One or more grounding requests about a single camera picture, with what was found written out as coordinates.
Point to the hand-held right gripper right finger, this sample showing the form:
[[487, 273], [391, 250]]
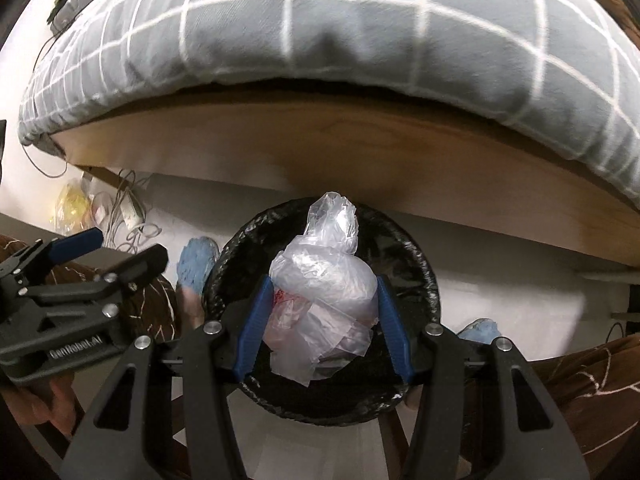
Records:
[[395, 330]]

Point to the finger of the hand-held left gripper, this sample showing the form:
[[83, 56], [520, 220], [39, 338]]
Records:
[[75, 246], [135, 270]]

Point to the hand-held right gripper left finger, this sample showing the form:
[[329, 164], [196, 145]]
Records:
[[254, 327]]

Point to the black lined trash bin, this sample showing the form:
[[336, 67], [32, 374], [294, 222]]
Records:
[[240, 260]]

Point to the clear plastic bag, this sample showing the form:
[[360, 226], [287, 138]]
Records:
[[320, 280]]

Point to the person's left hand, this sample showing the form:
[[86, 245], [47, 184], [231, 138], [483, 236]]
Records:
[[57, 400]]

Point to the yellow plastic bag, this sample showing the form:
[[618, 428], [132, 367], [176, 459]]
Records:
[[72, 207]]

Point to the white power strip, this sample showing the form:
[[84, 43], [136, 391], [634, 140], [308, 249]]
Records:
[[132, 215]]

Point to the blue fuzzy slipper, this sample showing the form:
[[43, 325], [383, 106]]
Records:
[[197, 260], [480, 331]]

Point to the wooden chair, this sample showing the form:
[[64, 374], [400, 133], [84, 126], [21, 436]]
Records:
[[395, 450]]

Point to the person's right leg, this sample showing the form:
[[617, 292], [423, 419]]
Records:
[[590, 400]]

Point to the grey checked bed sheet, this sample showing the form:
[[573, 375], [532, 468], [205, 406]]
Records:
[[350, 20]]

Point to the wooden bed frame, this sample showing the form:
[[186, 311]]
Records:
[[300, 150]]

